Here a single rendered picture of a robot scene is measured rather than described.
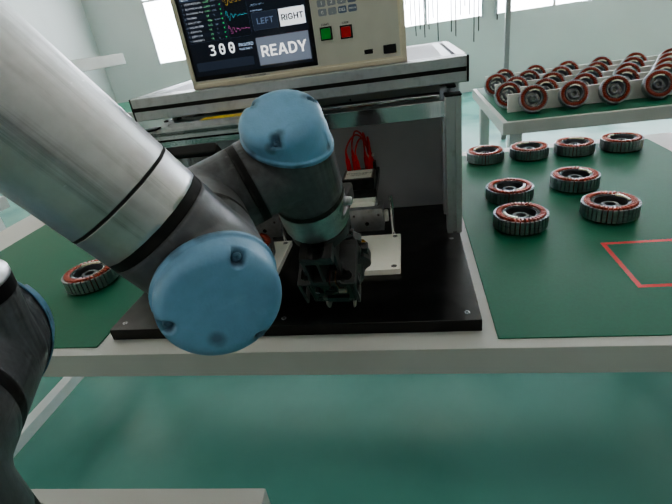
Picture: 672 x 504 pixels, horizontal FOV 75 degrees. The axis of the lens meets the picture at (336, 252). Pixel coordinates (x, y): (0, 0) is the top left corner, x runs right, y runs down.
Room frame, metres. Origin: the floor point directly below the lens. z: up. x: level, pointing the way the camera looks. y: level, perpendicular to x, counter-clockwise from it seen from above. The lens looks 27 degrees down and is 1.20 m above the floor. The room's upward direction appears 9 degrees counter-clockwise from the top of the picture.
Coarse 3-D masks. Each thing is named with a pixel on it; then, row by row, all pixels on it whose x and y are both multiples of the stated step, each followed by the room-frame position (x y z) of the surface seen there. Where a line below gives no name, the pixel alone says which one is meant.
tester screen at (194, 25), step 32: (192, 0) 0.97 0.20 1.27; (224, 0) 0.96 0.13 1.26; (256, 0) 0.95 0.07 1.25; (288, 0) 0.94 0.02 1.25; (192, 32) 0.98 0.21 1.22; (224, 32) 0.96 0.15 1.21; (256, 32) 0.95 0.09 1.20; (288, 32) 0.94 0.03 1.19; (256, 64) 0.95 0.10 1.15; (288, 64) 0.94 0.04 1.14
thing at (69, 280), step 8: (80, 264) 0.93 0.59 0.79; (88, 264) 0.93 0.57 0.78; (96, 264) 0.93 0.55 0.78; (104, 264) 0.92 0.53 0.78; (72, 272) 0.90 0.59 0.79; (80, 272) 0.92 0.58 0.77; (88, 272) 0.91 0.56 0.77; (96, 272) 0.90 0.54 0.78; (104, 272) 0.88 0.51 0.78; (112, 272) 0.89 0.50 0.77; (64, 280) 0.87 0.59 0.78; (72, 280) 0.86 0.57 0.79; (80, 280) 0.85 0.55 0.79; (88, 280) 0.85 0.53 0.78; (96, 280) 0.86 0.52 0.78; (104, 280) 0.87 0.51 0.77; (112, 280) 0.88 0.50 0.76; (72, 288) 0.85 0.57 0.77; (80, 288) 0.85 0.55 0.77; (88, 288) 0.85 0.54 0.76; (96, 288) 0.85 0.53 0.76
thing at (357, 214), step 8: (352, 208) 0.93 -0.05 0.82; (360, 208) 0.92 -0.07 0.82; (368, 208) 0.91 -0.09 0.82; (376, 208) 0.90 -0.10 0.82; (352, 216) 0.91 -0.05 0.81; (360, 216) 0.91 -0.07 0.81; (368, 216) 0.91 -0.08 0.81; (376, 216) 0.90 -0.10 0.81; (352, 224) 0.91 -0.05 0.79; (360, 224) 0.91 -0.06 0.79; (368, 224) 0.91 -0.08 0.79; (376, 224) 0.90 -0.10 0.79; (384, 224) 0.92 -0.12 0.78
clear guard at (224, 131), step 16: (224, 112) 0.96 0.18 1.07; (240, 112) 0.93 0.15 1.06; (176, 128) 0.85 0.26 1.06; (192, 128) 0.83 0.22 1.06; (208, 128) 0.80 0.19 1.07; (224, 128) 0.78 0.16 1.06; (176, 144) 0.74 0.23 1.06; (192, 144) 0.73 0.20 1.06; (224, 144) 0.72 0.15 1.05; (192, 160) 0.71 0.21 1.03
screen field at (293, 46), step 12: (264, 36) 0.95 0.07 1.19; (276, 36) 0.94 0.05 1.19; (288, 36) 0.94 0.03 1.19; (300, 36) 0.93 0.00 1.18; (264, 48) 0.95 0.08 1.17; (276, 48) 0.94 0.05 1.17; (288, 48) 0.94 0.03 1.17; (300, 48) 0.93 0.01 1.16; (264, 60) 0.95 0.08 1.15; (276, 60) 0.95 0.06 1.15; (288, 60) 0.94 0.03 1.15
